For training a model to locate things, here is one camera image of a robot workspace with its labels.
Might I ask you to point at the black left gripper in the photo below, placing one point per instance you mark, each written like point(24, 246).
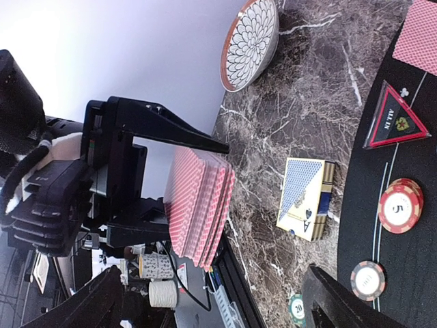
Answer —
point(61, 192)

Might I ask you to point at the red 5 chips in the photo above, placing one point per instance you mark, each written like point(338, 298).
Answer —
point(400, 206)

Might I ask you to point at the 100 chips mat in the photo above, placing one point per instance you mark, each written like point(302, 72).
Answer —
point(368, 280)

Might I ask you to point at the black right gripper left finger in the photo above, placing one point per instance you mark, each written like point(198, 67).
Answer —
point(97, 304)

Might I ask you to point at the dealt card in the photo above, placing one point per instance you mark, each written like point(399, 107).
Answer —
point(416, 44)

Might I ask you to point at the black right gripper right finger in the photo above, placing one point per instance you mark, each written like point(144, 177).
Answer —
point(329, 304)

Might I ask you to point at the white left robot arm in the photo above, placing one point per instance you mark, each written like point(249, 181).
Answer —
point(25, 127)

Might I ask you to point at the white cable duct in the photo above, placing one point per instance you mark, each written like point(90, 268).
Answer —
point(228, 310)

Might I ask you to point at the round black poker mat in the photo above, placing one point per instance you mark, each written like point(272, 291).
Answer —
point(408, 259)

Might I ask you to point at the white string spool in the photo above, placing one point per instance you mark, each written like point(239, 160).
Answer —
point(163, 294)

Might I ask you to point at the green chip stack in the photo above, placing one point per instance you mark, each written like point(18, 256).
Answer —
point(296, 309)

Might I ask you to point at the red back card deck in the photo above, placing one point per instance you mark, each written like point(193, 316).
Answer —
point(197, 199)

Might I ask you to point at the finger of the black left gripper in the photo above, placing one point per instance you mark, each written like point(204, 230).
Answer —
point(150, 120)

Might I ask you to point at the yellow card box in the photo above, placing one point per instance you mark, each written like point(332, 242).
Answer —
point(305, 198)

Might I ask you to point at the triangular all in marker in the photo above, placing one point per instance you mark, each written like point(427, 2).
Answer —
point(393, 121)

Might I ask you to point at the black front table rail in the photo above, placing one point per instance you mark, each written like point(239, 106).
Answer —
point(236, 287)

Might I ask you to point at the floral ceramic plate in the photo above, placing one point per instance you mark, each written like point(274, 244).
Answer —
point(250, 44)

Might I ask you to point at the patterned mug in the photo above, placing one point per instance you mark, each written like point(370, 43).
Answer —
point(156, 266)

